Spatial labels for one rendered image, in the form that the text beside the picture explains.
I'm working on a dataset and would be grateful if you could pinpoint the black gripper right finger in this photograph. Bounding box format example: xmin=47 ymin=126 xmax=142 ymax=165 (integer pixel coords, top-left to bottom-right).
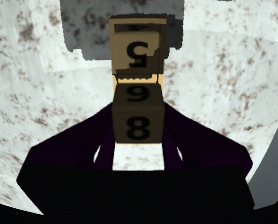
xmin=161 ymin=102 xmax=253 ymax=178

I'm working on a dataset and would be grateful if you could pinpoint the dark brown digit cube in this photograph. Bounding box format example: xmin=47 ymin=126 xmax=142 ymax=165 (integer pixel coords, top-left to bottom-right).
xmin=114 ymin=24 xmax=161 ymax=74
xmin=111 ymin=83 xmax=165 ymax=144

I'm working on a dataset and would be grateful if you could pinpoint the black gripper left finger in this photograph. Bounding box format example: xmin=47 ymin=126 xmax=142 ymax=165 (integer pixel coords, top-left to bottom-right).
xmin=24 ymin=102 xmax=115 ymax=170

